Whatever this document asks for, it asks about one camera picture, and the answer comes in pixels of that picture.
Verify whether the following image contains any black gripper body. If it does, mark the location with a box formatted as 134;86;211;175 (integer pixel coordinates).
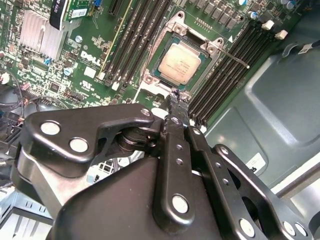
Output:
51;156;239;240

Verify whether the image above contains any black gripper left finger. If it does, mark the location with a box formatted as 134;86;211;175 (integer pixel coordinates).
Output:
11;88;196;235

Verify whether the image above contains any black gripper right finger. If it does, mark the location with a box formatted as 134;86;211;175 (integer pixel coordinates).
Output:
178;89;315;240

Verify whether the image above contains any silver CPU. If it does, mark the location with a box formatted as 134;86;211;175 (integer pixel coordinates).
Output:
156;41;203;85

